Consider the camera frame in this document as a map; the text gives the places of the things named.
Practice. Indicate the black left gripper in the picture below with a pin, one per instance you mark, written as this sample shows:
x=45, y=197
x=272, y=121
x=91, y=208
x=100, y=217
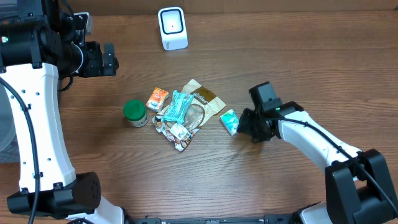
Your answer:
x=109, y=59

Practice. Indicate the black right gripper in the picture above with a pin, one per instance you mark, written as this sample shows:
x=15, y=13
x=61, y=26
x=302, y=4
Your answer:
x=246, y=129

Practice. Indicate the teal tissue pack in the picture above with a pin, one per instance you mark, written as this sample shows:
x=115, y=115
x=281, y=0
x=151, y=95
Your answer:
x=230, y=121

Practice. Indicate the green lidded jar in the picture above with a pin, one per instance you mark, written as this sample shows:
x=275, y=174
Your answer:
x=136, y=113

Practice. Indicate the beige brown snack pouch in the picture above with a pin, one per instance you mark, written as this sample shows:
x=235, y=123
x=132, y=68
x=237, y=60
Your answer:
x=205, y=104

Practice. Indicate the orange tissue pack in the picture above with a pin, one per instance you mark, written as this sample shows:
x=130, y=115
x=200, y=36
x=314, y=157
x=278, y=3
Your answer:
x=157, y=99

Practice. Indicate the teal snack bar wrapper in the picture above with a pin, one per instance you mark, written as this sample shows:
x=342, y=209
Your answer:
x=178, y=107

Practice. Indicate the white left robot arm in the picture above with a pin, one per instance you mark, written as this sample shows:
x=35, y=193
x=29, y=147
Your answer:
x=43, y=42

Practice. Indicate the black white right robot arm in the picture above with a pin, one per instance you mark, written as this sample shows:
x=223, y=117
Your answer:
x=358, y=184

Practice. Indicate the white barcode scanner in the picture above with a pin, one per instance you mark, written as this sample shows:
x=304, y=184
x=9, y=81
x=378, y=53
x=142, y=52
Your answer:
x=173, y=29

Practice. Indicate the dark grey mesh basket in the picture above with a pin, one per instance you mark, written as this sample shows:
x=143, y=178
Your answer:
x=8, y=145

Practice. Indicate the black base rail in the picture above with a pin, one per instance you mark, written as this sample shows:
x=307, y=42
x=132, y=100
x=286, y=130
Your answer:
x=214, y=220

